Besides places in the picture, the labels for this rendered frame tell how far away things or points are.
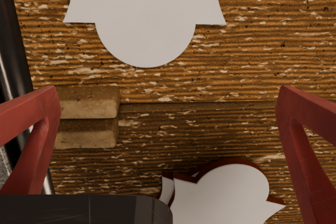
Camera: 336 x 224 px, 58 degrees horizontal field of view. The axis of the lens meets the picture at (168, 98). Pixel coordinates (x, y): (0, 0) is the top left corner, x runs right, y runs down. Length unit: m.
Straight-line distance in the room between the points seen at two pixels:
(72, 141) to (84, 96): 0.04
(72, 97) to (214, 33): 0.12
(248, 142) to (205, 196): 0.06
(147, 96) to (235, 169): 0.10
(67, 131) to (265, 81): 0.17
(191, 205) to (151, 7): 0.19
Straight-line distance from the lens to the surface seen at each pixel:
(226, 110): 0.27
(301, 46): 0.27
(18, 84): 0.29
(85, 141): 0.25
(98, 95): 0.24
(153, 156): 0.29
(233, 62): 0.25
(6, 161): 0.35
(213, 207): 0.31
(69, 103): 0.24
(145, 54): 0.23
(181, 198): 0.30
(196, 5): 0.22
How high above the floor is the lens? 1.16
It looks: 62 degrees down
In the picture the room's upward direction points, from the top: 174 degrees clockwise
